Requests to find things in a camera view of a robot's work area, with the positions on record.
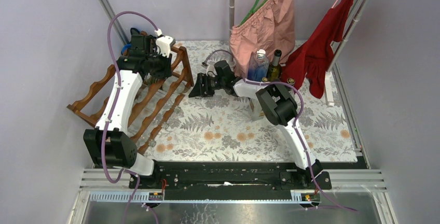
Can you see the brown wooden wine rack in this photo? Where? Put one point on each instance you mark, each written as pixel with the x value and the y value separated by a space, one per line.
pixel 154 103

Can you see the clear round glass bottle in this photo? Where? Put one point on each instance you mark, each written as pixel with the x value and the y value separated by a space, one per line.
pixel 178 112

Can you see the white clothes pole base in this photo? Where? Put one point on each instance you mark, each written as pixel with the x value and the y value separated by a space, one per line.
pixel 328 92

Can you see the red shirt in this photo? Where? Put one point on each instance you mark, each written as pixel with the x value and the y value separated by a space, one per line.
pixel 312 59

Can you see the blue and black cloth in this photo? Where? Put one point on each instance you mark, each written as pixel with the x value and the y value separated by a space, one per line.
pixel 133 31

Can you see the blue glass bottle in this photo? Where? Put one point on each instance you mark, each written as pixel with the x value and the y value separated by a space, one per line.
pixel 258 65

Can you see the floral patterned table mat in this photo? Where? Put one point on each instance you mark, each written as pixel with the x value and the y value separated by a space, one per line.
pixel 220 128

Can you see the pink shorts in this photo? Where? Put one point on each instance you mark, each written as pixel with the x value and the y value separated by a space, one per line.
pixel 271 28

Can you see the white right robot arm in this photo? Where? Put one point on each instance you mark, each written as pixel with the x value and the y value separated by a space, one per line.
pixel 276 102

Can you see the clear labelled square bottle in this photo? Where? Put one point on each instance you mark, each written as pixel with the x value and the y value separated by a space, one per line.
pixel 165 125

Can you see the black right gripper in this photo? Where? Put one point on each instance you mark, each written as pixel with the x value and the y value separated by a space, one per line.
pixel 198 90

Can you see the dark green wine bottle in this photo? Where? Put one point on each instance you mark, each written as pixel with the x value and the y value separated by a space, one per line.
pixel 275 69

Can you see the clear labelled bottle black cap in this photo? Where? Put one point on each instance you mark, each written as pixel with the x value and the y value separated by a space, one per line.
pixel 256 111

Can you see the silver metal clothes pole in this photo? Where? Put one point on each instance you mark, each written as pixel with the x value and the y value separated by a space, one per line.
pixel 354 16

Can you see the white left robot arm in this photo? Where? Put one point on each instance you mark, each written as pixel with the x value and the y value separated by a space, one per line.
pixel 108 143

